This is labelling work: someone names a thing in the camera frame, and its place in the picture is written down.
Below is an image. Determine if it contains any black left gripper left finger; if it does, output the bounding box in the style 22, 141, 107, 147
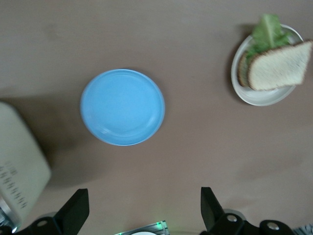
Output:
0, 188, 90, 235

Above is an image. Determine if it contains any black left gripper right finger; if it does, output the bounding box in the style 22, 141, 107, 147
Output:
200, 187, 297, 235

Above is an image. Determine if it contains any green lettuce leaf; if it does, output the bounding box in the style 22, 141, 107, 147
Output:
245, 13, 291, 59

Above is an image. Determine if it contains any blue plate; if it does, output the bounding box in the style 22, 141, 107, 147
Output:
80, 69, 166, 147

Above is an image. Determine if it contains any beige plate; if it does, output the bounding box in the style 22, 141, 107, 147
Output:
231, 23, 305, 107

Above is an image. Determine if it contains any beige chrome toaster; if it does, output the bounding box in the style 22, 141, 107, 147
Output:
0, 101, 52, 232

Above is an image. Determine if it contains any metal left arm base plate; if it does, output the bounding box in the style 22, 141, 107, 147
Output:
119, 219, 169, 235

